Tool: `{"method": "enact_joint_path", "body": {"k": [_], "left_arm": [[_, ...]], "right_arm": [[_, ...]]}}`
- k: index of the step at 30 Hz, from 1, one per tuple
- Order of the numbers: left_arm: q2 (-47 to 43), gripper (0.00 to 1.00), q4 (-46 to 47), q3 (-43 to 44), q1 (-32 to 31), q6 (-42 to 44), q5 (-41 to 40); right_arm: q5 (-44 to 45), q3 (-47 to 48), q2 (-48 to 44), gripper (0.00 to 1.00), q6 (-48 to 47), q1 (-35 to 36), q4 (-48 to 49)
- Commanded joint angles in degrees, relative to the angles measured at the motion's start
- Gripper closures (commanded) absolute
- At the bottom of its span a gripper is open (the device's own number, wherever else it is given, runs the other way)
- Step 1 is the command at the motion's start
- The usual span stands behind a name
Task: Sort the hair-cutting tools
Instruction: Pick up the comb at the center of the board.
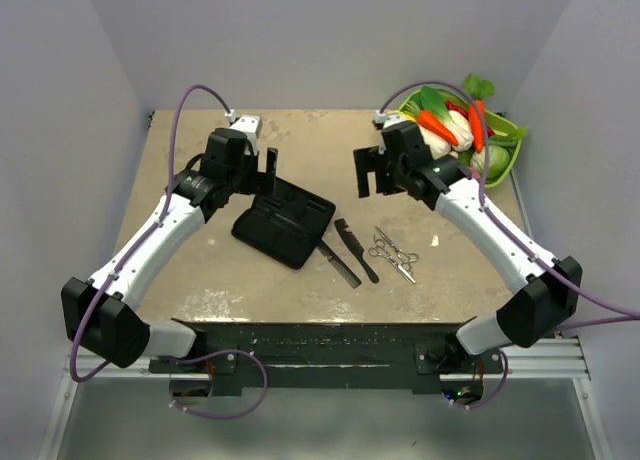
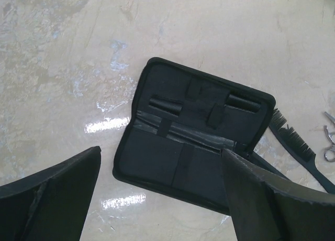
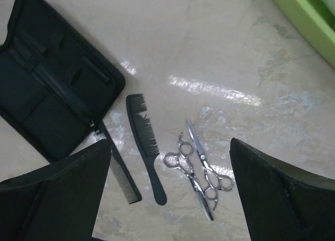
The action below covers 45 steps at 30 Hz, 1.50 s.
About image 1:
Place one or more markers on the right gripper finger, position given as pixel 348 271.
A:
pixel 384 182
pixel 365 160

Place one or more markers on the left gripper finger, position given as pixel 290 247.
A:
pixel 255 183
pixel 271 161

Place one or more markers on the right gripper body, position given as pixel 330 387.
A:
pixel 399 171

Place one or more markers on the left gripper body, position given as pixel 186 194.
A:
pixel 250 164

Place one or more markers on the black tool case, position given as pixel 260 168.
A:
pixel 286 224

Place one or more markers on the black handled comb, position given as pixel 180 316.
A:
pixel 354 246

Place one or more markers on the black straight comb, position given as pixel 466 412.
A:
pixel 341 268

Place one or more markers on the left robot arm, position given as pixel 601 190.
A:
pixel 100 313

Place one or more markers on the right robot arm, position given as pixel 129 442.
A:
pixel 541 284

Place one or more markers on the toy napa cabbage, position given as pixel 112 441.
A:
pixel 437 146

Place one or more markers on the toy carrot left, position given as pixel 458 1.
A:
pixel 431 123

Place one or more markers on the toy carrot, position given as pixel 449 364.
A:
pixel 431 123
pixel 478 88

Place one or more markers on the toy bok choy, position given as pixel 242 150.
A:
pixel 432 102

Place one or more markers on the silver scissors lower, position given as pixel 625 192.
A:
pixel 381 249

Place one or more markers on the silver scissors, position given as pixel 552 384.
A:
pixel 381 249
pixel 405 257

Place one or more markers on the toy red chili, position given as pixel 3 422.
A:
pixel 464 113

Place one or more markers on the silver scissors upper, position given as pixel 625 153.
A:
pixel 405 257

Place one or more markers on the toy green cabbage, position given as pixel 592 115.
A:
pixel 499 160

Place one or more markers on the toy carrot right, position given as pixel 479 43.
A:
pixel 478 88

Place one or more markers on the green vegetable tray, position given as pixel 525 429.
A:
pixel 505 137

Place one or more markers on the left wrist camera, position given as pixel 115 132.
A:
pixel 250 125

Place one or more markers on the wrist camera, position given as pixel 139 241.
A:
pixel 250 125
pixel 382 120

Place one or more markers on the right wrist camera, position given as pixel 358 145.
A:
pixel 382 120

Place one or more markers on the aluminium rail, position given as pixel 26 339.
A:
pixel 556 358

